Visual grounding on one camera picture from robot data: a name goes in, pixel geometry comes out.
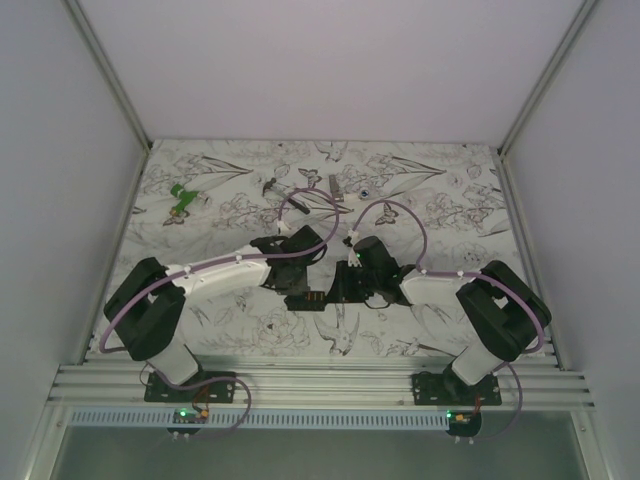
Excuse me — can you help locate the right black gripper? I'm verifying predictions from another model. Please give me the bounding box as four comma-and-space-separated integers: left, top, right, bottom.
325, 261, 379, 304

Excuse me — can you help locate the black fuse box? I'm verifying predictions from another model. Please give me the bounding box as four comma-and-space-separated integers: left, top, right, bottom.
284, 291, 327, 312

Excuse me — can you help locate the grey metal clip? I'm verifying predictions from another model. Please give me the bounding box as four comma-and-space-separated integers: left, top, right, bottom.
328, 175, 344, 202

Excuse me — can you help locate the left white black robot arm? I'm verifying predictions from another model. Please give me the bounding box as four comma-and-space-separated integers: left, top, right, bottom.
99, 226, 327, 402

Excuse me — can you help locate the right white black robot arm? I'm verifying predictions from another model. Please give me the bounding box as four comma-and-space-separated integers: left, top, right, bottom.
327, 233, 551, 405

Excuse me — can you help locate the small black hammer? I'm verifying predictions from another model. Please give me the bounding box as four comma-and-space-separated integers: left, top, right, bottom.
263, 177, 311, 215

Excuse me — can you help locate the floral printed table mat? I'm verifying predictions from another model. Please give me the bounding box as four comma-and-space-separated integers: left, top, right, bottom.
113, 139, 522, 357

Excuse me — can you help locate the green plastic connector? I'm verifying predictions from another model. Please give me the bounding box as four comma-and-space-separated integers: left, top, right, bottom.
163, 184, 199, 226

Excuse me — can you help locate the left small circuit board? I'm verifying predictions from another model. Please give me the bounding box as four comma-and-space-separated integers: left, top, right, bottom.
172, 408, 209, 425

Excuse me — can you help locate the small circuit board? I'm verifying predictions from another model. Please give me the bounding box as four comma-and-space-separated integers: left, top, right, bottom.
446, 411, 482, 438
172, 408, 209, 425

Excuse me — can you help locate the right small circuit board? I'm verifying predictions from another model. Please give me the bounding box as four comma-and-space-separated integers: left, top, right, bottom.
446, 411, 482, 438

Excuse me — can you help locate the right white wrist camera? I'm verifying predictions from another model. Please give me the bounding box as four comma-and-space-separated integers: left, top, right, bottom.
343, 230, 361, 249

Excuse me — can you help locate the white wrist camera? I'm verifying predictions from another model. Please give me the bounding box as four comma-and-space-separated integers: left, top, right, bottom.
276, 219, 292, 236
343, 230, 361, 249

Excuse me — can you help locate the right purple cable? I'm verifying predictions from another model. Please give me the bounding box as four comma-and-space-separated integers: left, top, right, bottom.
349, 199, 549, 444

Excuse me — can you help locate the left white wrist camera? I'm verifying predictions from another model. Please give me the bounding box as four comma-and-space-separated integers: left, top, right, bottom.
276, 219, 292, 236

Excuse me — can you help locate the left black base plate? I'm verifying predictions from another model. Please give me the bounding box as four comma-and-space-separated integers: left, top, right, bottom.
144, 371, 236, 404

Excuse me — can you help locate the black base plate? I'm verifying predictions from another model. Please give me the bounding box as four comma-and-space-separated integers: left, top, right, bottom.
411, 366, 502, 407
144, 371, 236, 404

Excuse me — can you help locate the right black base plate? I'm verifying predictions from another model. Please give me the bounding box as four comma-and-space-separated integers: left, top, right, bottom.
411, 366, 502, 407

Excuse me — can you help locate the white slotted cable duct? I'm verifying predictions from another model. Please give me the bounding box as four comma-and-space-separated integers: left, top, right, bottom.
69, 407, 448, 431

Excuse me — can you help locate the aluminium rail frame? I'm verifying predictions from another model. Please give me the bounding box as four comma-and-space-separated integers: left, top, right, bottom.
48, 358, 595, 411

